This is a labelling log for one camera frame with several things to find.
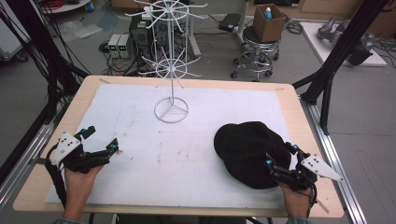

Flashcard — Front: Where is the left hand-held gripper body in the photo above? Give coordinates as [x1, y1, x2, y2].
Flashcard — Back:
[49, 131, 111, 175]

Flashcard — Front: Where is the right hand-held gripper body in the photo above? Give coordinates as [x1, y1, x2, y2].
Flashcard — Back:
[270, 154, 345, 191]

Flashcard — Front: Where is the black hat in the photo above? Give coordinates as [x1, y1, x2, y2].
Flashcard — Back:
[213, 120, 294, 190]

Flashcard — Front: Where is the person's right hand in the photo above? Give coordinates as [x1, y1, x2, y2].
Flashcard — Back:
[278, 182, 314, 217]

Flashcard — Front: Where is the person's left hand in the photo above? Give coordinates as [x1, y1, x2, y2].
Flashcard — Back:
[64, 164, 106, 213]

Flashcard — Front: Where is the thin wooden stick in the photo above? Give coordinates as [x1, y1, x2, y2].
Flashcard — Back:
[315, 198, 331, 215]

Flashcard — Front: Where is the white foam mat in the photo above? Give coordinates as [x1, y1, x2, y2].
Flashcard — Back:
[44, 82, 292, 210]

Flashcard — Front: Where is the grey power supply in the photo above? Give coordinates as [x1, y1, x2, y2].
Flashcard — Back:
[106, 33, 122, 59]
[118, 34, 133, 60]

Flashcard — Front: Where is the chrome rolling stool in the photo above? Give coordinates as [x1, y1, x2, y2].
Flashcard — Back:
[230, 25, 281, 83]

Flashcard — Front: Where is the white floor board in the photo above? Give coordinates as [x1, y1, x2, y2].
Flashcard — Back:
[300, 21, 389, 68]

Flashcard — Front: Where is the black computer tower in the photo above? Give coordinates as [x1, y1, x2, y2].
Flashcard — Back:
[128, 13, 156, 61]

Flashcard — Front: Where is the grey robot part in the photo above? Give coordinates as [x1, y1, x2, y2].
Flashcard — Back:
[317, 16, 375, 66]

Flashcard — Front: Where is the brown cardboard box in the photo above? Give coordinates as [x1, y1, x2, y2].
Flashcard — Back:
[252, 3, 287, 44]

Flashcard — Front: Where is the white metal stand leg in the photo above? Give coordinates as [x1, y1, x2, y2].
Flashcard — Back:
[234, 0, 251, 45]

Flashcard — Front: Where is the black flat device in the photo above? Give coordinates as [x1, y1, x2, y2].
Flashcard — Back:
[218, 12, 243, 33]

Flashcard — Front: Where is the aluminium rail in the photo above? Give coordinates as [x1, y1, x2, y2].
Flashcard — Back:
[299, 98, 369, 224]
[0, 104, 67, 210]

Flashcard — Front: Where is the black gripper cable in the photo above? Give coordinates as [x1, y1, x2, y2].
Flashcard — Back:
[305, 183, 318, 219]
[44, 142, 68, 210]

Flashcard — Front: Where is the black metal frame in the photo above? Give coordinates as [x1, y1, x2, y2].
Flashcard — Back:
[291, 0, 390, 136]
[0, 0, 92, 185]

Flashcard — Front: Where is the white wire hat rack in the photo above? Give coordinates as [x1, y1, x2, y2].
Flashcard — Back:
[124, 0, 209, 125]

